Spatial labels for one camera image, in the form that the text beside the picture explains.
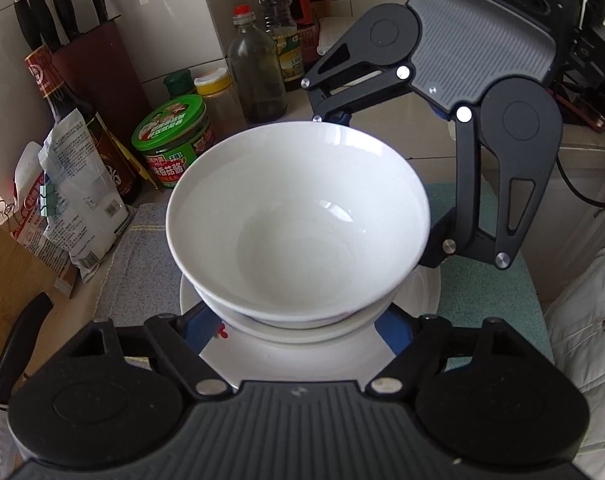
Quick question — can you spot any yellow lid spice jar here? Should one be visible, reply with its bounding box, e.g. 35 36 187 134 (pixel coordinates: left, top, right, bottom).
194 67 247 142

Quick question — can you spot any dark knife block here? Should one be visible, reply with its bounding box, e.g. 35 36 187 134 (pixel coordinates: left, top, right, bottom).
14 0 152 144

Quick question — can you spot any dark soy sauce bottle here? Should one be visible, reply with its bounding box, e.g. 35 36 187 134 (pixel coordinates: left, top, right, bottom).
24 44 144 201

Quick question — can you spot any white clipped food bag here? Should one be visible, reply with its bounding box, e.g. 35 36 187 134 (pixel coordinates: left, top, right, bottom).
38 110 131 281

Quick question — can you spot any white seasoning box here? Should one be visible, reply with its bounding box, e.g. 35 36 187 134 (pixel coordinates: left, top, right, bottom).
316 16 355 56

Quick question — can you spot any green lid sauce jar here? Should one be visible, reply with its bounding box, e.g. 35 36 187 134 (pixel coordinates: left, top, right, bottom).
131 94 216 188

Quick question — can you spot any steel cleaver black handle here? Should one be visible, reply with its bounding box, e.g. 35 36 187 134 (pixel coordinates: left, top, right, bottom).
0 292 53 479

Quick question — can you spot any grey teal checked towel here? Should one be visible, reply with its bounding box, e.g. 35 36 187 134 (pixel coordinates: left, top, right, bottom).
94 191 553 359

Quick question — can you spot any white bowl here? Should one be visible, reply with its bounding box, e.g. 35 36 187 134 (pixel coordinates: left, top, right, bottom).
166 122 430 314
193 286 397 330

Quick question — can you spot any stained floral white plate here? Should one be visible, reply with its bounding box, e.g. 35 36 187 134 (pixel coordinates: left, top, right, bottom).
180 266 441 388

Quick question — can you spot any left pink floral bowl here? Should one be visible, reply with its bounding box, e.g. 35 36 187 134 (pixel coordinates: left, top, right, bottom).
206 295 393 344

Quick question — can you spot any red white food bag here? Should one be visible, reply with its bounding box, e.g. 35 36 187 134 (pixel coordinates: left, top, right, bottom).
3 141 78 298

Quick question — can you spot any clear glass oil bottle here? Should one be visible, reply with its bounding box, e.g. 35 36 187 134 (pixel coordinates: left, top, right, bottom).
228 4 287 125

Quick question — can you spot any wooden cutting board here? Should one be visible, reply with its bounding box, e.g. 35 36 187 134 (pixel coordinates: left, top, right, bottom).
0 227 56 357

